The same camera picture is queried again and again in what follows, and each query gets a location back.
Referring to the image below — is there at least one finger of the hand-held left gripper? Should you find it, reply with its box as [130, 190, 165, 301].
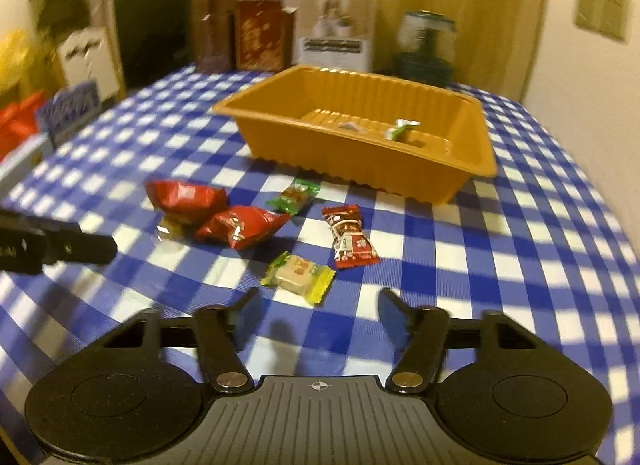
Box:
[42, 221, 119, 267]

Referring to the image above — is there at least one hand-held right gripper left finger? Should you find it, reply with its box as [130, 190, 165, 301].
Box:
[92, 287, 261, 393]

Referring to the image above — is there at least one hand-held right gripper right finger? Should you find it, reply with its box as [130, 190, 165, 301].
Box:
[379, 287, 548, 393]

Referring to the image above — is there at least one yellow-green pastry packet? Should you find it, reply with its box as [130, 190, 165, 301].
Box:
[261, 251, 337, 307]

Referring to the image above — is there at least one red snack packet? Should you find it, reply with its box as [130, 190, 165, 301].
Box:
[145, 180, 228, 226]
[196, 206, 291, 251]

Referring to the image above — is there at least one dark red candy packet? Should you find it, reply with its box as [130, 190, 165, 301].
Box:
[321, 205, 381, 270]

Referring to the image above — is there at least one green candy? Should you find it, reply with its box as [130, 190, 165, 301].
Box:
[266, 178, 321, 216]
[385, 119, 420, 142]

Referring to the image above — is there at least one orange plastic tray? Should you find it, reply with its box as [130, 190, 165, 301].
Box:
[212, 64, 498, 206]

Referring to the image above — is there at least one golden wrapped candy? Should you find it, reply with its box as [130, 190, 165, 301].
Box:
[156, 219, 188, 242]

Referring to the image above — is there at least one red bag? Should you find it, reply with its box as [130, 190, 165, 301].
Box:
[0, 92, 47, 162]

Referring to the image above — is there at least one blue checked tablecloth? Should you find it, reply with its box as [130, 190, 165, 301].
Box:
[0, 62, 640, 465]

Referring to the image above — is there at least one blue milk carton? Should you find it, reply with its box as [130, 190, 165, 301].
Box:
[37, 80, 102, 146]

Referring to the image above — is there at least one yellow plastic bag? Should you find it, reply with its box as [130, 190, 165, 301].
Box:
[0, 30, 40, 96]

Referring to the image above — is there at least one white chair back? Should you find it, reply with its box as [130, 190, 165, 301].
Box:
[56, 27, 120, 96]

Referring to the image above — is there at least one brown cylindrical tin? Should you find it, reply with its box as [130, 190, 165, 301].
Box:
[190, 0, 239, 73]

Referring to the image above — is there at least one glass jar with green lid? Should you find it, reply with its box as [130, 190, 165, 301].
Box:
[395, 10, 457, 86]

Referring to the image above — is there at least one red patterned box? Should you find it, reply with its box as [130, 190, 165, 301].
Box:
[235, 0, 296, 72]

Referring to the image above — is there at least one white printed carton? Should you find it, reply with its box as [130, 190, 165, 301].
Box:
[297, 0, 377, 73]

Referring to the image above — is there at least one beige wall socket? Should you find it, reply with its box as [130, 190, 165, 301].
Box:
[574, 0, 631, 44]

